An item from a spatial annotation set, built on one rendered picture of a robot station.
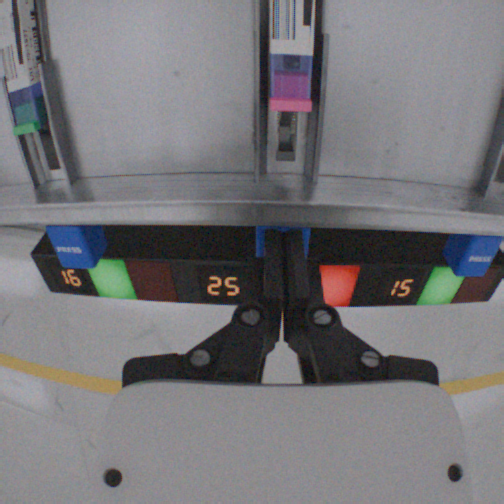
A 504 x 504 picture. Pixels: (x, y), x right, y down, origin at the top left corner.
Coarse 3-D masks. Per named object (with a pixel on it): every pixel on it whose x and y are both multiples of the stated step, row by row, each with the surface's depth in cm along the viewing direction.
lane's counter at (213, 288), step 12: (204, 276) 19; (216, 276) 19; (228, 276) 19; (240, 276) 19; (204, 288) 20; (216, 288) 20; (228, 288) 20; (240, 288) 20; (204, 300) 21; (216, 300) 20; (228, 300) 20; (240, 300) 20
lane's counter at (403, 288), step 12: (384, 276) 18; (396, 276) 18; (408, 276) 18; (420, 276) 18; (384, 288) 19; (396, 288) 19; (408, 288) 19; (372, 300) 20; (384, 300) 20; (396, 300) 20; (408, 300) 20
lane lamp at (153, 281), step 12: (132, 264) 19; (144, 264) 19; (156, 264) 19; (168, 264) 19; (132, 276) 19; (144, 276) 19; (156, 276) 19; (168, 276) 19; (144, 288) 20; (156, 288) 20; (168, 288) 20; (144, 300) 21; (156, 300) 21; (168, 300) 21
